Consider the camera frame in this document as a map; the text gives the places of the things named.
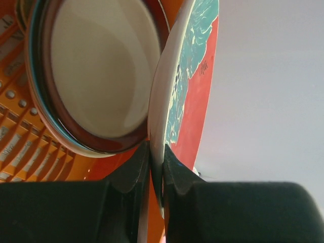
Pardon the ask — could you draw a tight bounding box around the red rim cream plate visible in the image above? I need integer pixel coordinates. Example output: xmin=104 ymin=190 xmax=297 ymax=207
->
xmin=33 ymin=1 xmax=170 ymax=154

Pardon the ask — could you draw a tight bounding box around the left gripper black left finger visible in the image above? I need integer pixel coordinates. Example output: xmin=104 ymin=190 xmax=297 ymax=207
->
xmin=1 ymin=142 xmax=150 ymax=242

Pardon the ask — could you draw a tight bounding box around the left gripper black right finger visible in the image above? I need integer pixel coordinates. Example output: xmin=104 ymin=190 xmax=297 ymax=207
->
xmin=163 ymin=146 xmax=323 ymax=242

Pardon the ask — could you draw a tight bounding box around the orange plastic dish bin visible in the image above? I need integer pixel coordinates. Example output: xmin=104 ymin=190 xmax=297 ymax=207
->
xmin=0 ymin=0 xmax=183 ymax=243

